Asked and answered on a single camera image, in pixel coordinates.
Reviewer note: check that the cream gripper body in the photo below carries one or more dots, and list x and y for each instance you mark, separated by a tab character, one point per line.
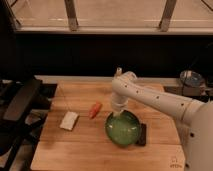
116	113

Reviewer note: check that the green ceramic bowl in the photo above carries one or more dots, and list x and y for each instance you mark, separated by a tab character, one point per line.
123	129

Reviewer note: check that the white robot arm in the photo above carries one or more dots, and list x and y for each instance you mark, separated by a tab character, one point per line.
197	115

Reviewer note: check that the orange carrot toy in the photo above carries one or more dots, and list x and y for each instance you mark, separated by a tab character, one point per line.
95	109

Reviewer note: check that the black rectangular block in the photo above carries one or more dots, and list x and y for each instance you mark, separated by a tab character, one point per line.
142	139

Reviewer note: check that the clear small bottle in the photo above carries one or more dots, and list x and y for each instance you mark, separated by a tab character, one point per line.
118	71

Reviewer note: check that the white sponge block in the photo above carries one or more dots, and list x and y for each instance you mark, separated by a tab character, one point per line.
69	120

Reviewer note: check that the blue round dish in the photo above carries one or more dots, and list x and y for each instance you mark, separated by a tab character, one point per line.
191	78

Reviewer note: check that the black office chair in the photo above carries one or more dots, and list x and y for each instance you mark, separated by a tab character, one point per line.
13	127

